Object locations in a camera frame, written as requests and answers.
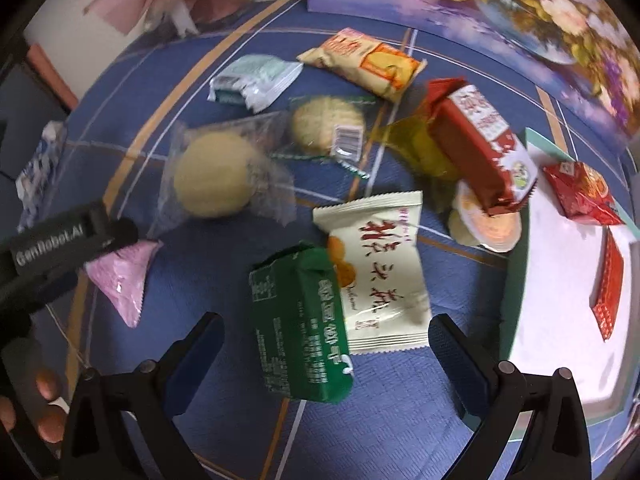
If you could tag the pink snack packet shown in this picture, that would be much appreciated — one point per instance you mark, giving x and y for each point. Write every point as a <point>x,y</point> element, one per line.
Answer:
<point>122,275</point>

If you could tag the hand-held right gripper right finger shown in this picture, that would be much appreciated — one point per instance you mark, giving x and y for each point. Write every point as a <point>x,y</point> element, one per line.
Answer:
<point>455,355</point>

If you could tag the white tray green rim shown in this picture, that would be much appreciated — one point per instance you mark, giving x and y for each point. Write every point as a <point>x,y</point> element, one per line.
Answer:
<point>550,285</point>

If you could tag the small red snack packet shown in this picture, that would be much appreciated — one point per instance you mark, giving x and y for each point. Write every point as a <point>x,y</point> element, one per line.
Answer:
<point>580,195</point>

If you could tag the clear-wrapped orange cake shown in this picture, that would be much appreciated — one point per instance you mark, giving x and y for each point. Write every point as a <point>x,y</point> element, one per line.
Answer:
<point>492,232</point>

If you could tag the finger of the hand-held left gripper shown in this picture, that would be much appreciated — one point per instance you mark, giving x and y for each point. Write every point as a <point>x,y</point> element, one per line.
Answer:
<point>122,232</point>

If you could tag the thin red snack packet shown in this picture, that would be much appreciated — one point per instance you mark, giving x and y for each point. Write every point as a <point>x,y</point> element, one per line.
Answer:
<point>607,290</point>

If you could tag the yellow orange snack packet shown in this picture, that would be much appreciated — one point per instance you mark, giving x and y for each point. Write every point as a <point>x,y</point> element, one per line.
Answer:
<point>360,60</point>

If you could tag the pale green snack packet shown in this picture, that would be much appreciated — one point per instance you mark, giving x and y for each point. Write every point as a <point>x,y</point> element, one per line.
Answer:
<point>255,80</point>

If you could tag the blue plaid tablecloth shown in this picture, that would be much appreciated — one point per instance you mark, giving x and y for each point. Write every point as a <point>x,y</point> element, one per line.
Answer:
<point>400,410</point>

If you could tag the large red snack packet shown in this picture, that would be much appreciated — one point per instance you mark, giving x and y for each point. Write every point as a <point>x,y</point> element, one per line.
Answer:
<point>475,145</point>

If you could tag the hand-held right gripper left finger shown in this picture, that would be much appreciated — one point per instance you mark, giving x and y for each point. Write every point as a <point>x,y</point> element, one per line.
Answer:
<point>200,355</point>

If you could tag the blue white tissue pack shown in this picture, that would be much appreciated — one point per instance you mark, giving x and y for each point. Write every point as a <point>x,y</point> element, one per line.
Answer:
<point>42,170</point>

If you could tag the floral painting canvas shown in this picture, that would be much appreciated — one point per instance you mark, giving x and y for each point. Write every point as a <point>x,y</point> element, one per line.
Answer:
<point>500,10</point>

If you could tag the white snack packet red print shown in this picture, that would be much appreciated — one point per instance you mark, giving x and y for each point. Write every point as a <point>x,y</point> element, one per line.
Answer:
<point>385,260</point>

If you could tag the round yellow cake clear wrapper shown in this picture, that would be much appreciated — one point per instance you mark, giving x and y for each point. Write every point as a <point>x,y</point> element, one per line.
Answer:
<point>212,180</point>

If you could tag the yellow transparent snack packet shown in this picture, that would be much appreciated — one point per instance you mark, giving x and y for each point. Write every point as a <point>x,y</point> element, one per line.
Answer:
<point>412,145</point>

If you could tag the dark green snack packet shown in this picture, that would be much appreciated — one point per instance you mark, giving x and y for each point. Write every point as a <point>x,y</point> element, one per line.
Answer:
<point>295,325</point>

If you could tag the person's left hand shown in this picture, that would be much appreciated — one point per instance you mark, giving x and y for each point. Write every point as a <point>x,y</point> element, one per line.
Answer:
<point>50,385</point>

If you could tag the round biscuit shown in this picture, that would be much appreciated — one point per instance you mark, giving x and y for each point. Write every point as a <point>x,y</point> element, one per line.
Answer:
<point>325,122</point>

